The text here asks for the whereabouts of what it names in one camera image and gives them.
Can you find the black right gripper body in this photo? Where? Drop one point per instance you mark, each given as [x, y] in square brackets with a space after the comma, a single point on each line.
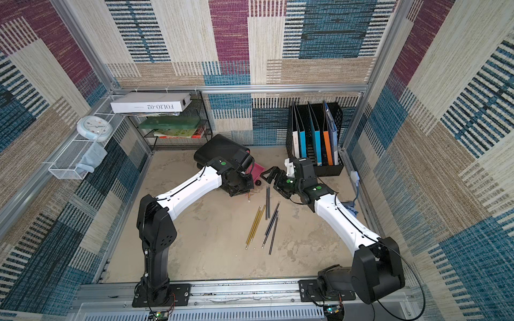
[282, 182]

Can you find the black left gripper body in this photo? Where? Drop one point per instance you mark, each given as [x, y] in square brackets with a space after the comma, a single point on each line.
[241, 184]

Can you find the black pink drawer unit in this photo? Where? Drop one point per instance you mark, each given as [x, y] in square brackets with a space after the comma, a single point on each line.
[220, 146]

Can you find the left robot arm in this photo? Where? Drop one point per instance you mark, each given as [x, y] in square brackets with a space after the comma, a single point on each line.
[156, 217]

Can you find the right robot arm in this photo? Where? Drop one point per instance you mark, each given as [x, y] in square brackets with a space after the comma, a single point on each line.
[376, 270]

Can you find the dark blue pencil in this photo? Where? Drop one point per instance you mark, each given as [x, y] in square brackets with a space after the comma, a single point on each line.
[274, 233]
[272, 220]
[265, 238]

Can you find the light blue binder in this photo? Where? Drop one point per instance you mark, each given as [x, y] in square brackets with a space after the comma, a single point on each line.
[299, 129]

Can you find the white binder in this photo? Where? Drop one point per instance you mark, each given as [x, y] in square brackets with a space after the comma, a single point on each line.
[295, 136]

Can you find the orange binder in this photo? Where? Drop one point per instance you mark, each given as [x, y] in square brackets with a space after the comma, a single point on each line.
[327, 137]

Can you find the black plastic file organizer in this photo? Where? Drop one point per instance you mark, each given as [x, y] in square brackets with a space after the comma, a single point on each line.
[313, 119]

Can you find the dark blue binder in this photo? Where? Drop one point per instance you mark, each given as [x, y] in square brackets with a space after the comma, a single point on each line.
[333, 135]

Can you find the black mesh shelf rack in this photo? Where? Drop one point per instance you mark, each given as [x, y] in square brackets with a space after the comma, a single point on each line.
[186, 130]

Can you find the green book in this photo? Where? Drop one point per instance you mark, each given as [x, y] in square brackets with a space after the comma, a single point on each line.
[170, 122]

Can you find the white folio box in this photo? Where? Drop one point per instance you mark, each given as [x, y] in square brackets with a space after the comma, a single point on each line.
[146, 102]

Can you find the light blue cloth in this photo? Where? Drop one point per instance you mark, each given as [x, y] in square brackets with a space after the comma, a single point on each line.
[91, 159]

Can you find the white round clock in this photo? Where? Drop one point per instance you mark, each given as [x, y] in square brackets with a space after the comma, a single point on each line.
[94, 128]

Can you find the blue white cable connector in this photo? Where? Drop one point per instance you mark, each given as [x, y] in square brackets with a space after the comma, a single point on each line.
[355, 178]

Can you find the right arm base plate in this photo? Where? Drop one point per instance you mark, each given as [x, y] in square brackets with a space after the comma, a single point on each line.
[316, 290]

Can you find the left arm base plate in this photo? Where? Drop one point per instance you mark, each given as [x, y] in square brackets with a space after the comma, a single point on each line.
[166, 296]

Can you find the white wire basket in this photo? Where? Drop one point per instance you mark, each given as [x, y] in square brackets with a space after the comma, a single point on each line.
[64, 165]

